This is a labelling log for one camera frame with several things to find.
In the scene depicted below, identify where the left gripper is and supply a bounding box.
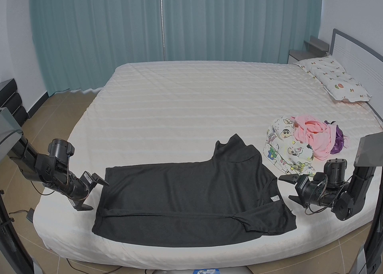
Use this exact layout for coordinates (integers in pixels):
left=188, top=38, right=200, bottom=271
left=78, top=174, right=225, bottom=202
left=64, top=171, right=111, bottom=211

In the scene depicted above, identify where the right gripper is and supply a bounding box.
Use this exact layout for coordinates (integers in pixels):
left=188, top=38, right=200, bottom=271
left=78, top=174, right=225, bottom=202
left=278, top=174, right=327, bottom=208

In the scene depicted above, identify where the bed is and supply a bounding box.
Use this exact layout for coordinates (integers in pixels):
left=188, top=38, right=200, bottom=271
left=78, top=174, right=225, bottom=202
left=32, top=28, right=383, bottom=269

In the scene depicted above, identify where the white printed pyjama garment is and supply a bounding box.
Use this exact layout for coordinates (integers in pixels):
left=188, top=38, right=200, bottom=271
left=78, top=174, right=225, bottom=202
left=263, top=115, right=315, bottom=176

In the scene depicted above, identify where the pink garment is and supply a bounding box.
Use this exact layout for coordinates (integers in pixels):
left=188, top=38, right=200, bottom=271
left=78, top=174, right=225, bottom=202
left=291, top=114, right=338, bottom=161

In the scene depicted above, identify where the purple garment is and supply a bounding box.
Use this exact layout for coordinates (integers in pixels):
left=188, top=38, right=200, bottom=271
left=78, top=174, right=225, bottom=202
left=324, top=120, right=349, bottom=156

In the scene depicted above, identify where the black T-shirt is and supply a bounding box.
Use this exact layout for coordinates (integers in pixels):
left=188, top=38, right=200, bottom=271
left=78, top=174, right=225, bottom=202
left=91, top=134, right=297, bottom=244

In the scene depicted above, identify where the white printed pillow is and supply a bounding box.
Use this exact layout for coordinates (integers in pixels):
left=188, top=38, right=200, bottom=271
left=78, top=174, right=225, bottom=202
left=293, top=56, right=373, bottom=103

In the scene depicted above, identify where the black chest of drawers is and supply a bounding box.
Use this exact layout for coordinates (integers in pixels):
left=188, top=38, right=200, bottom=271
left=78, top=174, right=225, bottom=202
left=0, top=78, right=30, bottom=127

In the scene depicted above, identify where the grey bedside table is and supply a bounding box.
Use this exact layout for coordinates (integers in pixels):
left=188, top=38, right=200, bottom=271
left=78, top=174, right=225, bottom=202
left=288, top=35, right=330, bottom=64

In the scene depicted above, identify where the blue-green curtain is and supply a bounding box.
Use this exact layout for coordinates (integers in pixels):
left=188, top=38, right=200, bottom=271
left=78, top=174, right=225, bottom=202
left=29, top=0, right=164, bottom=94
left=162, top=0, right=324, bottom=64

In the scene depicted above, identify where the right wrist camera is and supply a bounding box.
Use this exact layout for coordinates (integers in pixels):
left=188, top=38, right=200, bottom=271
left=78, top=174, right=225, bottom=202
left=324, top=159, right=348, bottom=182

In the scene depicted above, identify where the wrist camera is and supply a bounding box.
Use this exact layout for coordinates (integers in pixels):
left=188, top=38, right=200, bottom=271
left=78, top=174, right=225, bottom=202
left=48, top=138, right=75, bottom=166
left=324, top=159, right=348, bottom=182

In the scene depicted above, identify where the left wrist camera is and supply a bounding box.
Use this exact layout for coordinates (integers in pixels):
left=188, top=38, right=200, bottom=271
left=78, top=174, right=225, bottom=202
left=48, top=138, right=75, bottom=166

